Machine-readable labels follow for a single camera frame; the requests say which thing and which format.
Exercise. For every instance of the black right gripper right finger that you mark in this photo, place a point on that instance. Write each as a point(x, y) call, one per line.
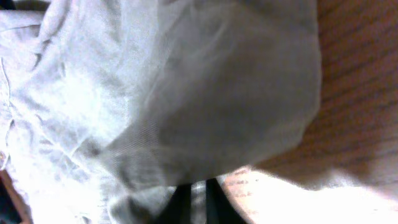
point(219, 209)

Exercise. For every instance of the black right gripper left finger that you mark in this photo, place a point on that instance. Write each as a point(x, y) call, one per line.
point(178, 208)

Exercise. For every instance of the grey cotton shorts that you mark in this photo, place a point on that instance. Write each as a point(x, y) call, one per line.
point(106, 106)

